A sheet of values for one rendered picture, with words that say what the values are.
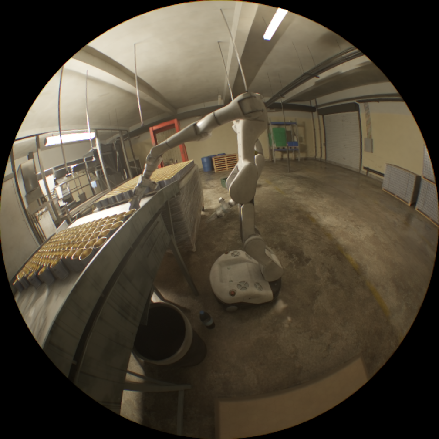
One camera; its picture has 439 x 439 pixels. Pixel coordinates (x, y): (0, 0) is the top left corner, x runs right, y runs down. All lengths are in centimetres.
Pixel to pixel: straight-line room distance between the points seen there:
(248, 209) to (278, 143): 890
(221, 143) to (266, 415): 1067
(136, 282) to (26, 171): 281
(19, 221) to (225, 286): 324
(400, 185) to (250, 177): 592
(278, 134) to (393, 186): 701
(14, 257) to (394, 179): 931
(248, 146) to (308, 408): 175
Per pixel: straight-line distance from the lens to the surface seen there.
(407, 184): 618
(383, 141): 850
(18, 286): 139
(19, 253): 313
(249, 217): 93
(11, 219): 316
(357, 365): 149
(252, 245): 100
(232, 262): 141
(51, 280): 88
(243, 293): 116
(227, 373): 135
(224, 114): 66
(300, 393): 129
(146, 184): 93
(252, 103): 64
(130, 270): 66
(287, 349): 139
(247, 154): 83
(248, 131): 82
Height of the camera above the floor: 134
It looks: 28 degrees down
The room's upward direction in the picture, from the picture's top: 11 degrees counter-clockwise
